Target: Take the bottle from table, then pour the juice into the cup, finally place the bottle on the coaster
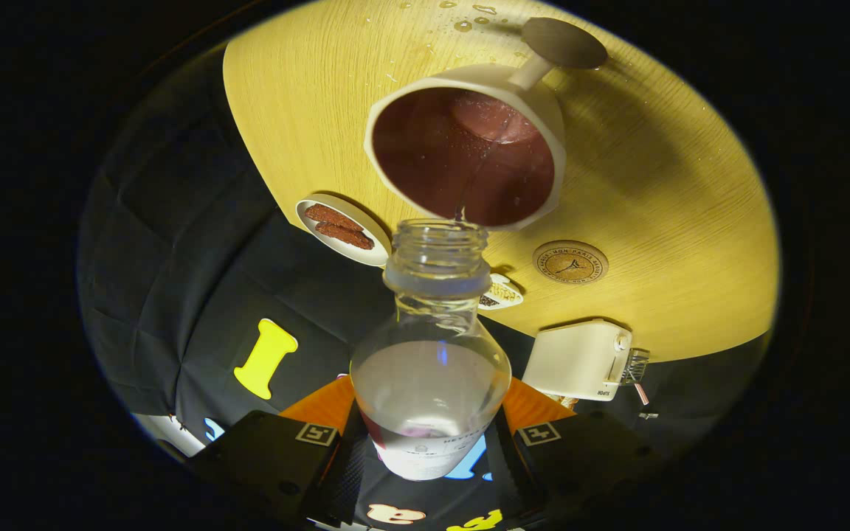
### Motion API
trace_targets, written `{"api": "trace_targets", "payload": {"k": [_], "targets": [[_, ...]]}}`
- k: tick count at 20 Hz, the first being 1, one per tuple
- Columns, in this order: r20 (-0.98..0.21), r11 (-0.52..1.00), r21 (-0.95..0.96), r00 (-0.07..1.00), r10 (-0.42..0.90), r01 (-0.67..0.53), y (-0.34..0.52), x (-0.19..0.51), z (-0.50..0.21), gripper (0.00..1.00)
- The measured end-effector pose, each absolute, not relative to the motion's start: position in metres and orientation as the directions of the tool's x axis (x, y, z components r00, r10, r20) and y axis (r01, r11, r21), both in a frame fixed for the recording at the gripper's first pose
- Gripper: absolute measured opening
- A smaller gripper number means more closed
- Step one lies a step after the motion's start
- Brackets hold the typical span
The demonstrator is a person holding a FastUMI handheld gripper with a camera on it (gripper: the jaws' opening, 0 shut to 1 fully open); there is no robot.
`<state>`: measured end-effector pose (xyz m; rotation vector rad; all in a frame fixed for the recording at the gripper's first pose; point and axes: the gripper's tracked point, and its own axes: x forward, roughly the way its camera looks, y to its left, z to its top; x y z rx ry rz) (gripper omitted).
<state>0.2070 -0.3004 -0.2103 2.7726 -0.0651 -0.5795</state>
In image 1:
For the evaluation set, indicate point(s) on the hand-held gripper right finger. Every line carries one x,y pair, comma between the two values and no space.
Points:
587,461

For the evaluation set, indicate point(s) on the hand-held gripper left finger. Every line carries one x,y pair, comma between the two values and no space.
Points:
263,457

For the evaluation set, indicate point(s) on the clear juice bottle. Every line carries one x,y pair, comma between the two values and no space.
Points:
429,391

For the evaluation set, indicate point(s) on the round printed coaster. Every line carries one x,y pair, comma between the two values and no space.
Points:
571,262

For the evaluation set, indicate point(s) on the cream cup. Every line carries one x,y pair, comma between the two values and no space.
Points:
462,155

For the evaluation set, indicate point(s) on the pink striped straw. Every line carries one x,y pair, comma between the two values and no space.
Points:
641,394

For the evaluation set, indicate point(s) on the cream toaster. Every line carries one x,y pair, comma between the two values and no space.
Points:
572,361

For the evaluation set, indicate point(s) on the small white divided dish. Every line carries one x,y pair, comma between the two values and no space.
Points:
502,293

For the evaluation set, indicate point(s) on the white round plate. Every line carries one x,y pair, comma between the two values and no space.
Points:
373,251

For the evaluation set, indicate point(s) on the red heart-shaped cookie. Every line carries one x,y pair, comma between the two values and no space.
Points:
330,217
347,237

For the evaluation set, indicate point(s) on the wooden table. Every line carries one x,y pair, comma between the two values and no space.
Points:
661,221

